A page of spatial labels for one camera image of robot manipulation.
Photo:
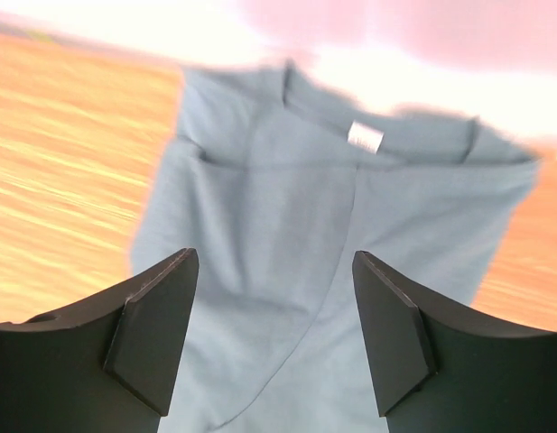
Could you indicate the grey blue t shirt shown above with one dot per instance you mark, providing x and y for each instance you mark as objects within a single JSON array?
[{"x": 277, "y": 183}]

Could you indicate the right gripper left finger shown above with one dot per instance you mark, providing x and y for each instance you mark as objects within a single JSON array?
[{"x": 106, "y": 363}]

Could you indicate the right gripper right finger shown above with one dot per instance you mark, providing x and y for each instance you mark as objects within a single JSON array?
[{"x": 440, "y": 366}]

